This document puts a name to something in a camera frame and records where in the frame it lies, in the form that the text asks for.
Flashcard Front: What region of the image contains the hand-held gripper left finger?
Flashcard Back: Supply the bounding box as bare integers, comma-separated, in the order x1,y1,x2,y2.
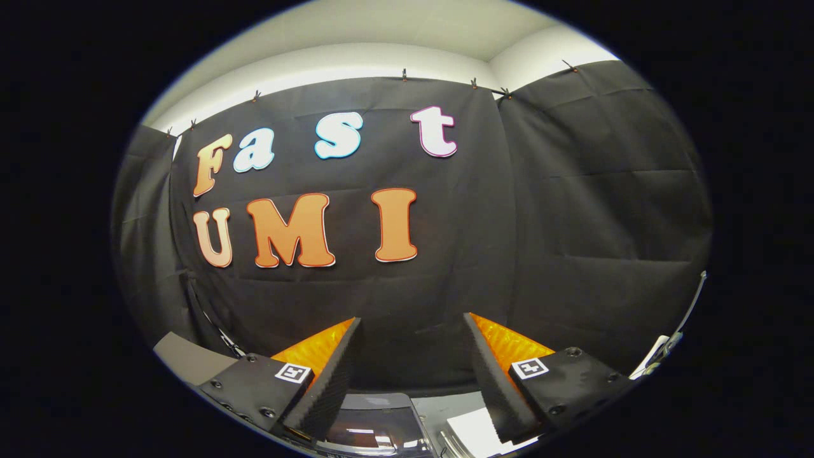
197,317,363,443

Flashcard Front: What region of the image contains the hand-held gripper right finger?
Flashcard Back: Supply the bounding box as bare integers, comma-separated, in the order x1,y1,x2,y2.
462,312,637,445

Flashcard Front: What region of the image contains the grey washing machine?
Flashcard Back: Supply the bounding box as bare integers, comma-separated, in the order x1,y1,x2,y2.
299,391,492,458

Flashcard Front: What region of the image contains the dark glass washing machine lid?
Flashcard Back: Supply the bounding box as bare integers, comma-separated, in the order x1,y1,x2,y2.
318,392,437,458

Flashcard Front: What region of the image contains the thin silver rod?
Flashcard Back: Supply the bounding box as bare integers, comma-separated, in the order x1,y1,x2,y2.
188,283,247,358

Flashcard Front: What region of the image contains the grey flat platform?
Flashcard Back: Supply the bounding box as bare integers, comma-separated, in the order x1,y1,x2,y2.
153,331,237,386

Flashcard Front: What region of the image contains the black backdrop cloth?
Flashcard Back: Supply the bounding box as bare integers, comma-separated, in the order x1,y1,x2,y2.
111,60,713,395

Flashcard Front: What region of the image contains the thin black stand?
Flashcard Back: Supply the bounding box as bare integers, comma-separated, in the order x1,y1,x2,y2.
665,270,708,357

